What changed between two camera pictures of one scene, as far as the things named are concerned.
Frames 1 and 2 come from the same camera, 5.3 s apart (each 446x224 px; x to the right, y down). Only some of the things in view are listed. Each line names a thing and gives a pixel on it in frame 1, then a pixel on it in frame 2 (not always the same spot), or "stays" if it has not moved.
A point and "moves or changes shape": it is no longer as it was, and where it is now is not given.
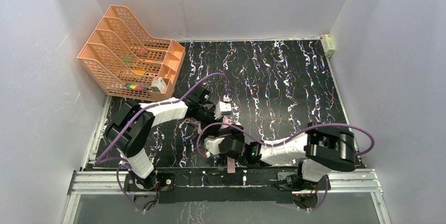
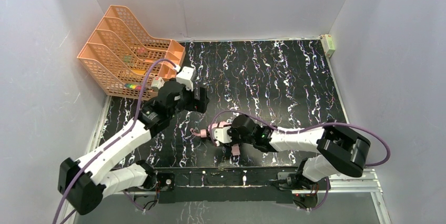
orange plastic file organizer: (121, 54) stays
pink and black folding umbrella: (231, 160) moves or changes shape
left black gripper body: (212, 115) -> (201, 99)
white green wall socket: (327, 44) stays
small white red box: (158, 84) stays
